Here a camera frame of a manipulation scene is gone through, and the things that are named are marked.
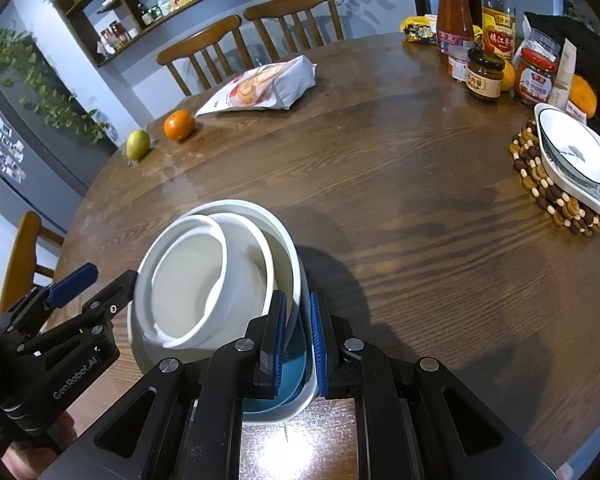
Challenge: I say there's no large orange citrus fruit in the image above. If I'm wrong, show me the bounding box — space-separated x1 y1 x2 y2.
569 73 597 120

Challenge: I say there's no red chili jar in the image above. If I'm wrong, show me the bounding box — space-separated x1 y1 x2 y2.
513 47 561 107

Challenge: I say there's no medium white bowl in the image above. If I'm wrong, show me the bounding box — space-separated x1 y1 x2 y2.
207 212 282 322

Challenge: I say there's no wooden bead trivet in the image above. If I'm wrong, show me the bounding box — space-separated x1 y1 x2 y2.
509 119 600 235

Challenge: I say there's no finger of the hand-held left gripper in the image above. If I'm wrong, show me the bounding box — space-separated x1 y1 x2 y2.
10 269 139 358
0 263 100 341

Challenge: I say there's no teal ceramic dish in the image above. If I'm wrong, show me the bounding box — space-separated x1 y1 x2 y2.
242 292 312 414

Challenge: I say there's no trailing green plant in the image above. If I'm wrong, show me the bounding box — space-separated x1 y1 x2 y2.
0 26 113 147

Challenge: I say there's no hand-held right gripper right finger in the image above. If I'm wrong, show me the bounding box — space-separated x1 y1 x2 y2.
309 290 557 480

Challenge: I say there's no brown sauce jar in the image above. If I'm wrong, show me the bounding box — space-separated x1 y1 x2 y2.
465 48 506 104

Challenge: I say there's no yellow snack packet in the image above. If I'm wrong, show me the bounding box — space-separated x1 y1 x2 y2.
398 14 439 45

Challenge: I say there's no small yellow citrus fruit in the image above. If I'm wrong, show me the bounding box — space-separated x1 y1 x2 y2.
500 59 519 92

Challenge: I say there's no small straight-sided white bowl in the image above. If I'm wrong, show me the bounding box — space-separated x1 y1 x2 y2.
133 214 276 350

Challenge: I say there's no blue-rimmed patterned bowl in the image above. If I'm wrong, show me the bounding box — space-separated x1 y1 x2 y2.
533 103 600 222

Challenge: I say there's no wooden wall shelf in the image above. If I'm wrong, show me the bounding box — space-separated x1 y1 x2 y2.
36 0 327 69

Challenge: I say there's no wooden chair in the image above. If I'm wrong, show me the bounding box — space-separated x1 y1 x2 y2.
156 13 254 97
0 211 66 319
243 0 346 61

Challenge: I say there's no dark grey fridge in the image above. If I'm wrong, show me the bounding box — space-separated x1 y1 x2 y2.
0 44 119 227

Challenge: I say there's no large white bowl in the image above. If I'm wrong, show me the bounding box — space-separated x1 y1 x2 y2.
127 199 320 425

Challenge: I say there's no red sauce bottle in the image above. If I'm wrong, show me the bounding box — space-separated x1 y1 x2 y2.
437 0 476 57

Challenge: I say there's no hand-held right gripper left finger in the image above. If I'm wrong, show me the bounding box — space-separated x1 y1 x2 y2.
40 290 287 480

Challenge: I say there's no green pear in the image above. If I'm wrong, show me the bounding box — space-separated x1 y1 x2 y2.
125 129 152 164

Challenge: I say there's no person's left hand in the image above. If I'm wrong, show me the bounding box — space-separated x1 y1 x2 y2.
2 410 79 480

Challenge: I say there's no white snack bag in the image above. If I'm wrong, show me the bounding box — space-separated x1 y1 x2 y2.
194 54 319 117

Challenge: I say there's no small white-lid jar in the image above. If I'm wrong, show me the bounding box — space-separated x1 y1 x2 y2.
447 43 474 84

